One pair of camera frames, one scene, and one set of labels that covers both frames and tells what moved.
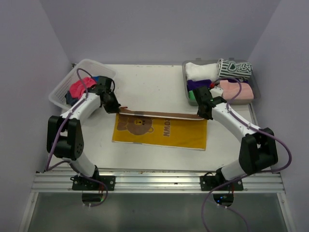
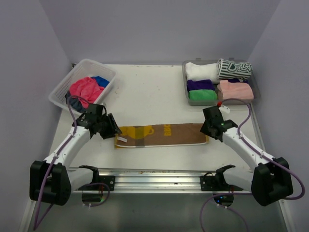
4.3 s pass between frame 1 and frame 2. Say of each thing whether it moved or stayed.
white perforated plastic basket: stayed
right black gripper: moved
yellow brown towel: moved
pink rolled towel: stayed
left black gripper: moved
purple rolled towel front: stayed
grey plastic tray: stayed
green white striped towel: stayed
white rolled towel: stayed
